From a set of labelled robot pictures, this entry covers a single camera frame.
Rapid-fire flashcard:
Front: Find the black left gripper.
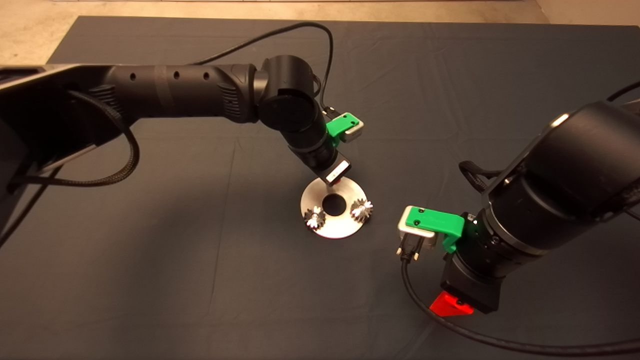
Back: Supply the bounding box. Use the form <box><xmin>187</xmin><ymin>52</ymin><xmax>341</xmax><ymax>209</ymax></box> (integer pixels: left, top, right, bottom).
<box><xmin>310</xmin><ymin>152</ymin><xmax>352</xmax><ymax>191</ymax></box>

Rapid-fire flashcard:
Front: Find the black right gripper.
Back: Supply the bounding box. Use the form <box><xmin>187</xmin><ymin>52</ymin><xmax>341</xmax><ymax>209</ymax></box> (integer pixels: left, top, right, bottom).
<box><xmin>429</xmin><ymin>252</ymin><xmax>503</xmax><ymax>317</ymax></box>

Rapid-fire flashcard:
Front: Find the small steel planetary gear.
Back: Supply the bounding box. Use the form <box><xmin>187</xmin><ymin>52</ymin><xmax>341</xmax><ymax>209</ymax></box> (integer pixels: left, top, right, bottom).
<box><xmin>350</xmin><ymin>198</ymin><xmax>374</xmax><ymax>222</ymax></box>
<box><xmin>304</xmin><ymin>206</ymin><xmax>327</xmax><ymax>230</ymax></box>

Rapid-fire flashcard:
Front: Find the round metal carrier plate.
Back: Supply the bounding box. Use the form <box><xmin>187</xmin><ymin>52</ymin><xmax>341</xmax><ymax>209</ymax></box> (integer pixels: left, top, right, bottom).
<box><xmin>300</xmin><ymin>177</ymin><xmax>369</xmax><ymax>239</ymax></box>

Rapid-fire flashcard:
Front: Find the dark grey table cloth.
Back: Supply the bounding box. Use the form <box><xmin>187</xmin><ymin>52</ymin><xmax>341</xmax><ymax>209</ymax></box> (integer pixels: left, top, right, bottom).
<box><xmin>0</xmin><ymin>15</ymin><xmax>640</xmax><ymax>360</ymax></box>

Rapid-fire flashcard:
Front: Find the green left camera mount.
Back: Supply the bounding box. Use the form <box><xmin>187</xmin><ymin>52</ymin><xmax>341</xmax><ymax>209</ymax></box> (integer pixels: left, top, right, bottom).
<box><xmin>326</xmin><ymin>112</ymin><xmax>362</xmax><ymax>148</ymax></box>

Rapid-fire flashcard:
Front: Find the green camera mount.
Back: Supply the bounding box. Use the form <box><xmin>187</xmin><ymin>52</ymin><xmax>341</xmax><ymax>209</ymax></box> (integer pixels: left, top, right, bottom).
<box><xmin>326</xmin><ymin>112</ymin><xmax>362</xmax><ymax>148</ymax></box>
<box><xmin>404</xmin><ymin>205</ymin><xmax>466</xmax><ymax>254</ymax></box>

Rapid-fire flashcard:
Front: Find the black right camera cable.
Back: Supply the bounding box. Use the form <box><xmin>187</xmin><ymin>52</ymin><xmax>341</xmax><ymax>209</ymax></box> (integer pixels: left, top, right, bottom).
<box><xmin>396</xmin><ymin>80</ymin><xmax>640</xmax><ymax>357</ymax></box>

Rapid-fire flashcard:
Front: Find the black camera cable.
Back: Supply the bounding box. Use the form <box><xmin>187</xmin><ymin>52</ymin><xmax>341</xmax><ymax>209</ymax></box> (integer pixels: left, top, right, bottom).
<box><xmin>396</xmin><ymin>80</ymin><xmax>640</xmax><ymax>357</ymax></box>
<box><xmin>195</xmin><ymin>21</ymin><xmax>335</xmax><ymax>118</ymax></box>

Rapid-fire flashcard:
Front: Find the silver right camera box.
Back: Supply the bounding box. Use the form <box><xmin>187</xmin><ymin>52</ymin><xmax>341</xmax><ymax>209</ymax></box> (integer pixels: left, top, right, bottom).
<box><xmin>397</xmin><ymin>206</ymin><xmax>438</xmax><ymax>248</ymax></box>

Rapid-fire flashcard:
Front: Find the green right camera mount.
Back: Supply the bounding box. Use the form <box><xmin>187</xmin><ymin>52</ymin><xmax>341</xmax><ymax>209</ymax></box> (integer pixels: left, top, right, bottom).
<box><xmin>404</xmin><ymin>205</ymin><xmax>466</xmax><ymax>254</ymax></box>

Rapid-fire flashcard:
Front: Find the black left camera cable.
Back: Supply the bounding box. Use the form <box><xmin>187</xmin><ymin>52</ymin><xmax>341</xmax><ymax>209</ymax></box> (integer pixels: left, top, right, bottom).
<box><xmin>195</xmin><ymin>21</ymin><xmax>335</xmax><ymax>118</ymax></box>

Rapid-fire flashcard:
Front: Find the braided black left arm cable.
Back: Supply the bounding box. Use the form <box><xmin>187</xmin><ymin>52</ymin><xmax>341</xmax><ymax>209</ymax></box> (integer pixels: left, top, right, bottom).
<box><xmin>7</xmin><ymin>90</ymin><xmax>141</xmax><ymax>193</ymax></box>

